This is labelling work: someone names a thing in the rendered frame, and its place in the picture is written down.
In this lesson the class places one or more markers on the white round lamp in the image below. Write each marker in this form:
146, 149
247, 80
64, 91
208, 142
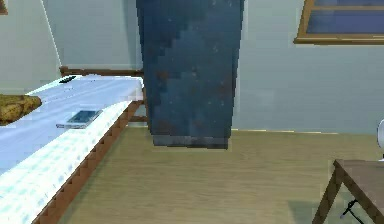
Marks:
381, 136

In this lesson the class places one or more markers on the black remote control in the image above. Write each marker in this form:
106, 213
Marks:
67, 79

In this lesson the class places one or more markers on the white bed with brown frame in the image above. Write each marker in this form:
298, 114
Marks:
50, 150

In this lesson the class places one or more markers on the wooden framed window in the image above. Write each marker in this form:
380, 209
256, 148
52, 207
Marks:
343, 23

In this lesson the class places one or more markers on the blue grey book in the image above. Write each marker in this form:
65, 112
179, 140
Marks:
80, 119

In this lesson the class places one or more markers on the brown wooden table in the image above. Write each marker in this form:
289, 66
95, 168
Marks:
363, 186

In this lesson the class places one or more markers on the brown patterned pillow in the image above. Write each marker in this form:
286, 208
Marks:
16, 107

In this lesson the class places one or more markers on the brown framed wall picture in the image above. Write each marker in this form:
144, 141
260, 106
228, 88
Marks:
2, 6

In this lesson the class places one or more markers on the tall dark blue bin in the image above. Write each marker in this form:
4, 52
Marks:
191, 73

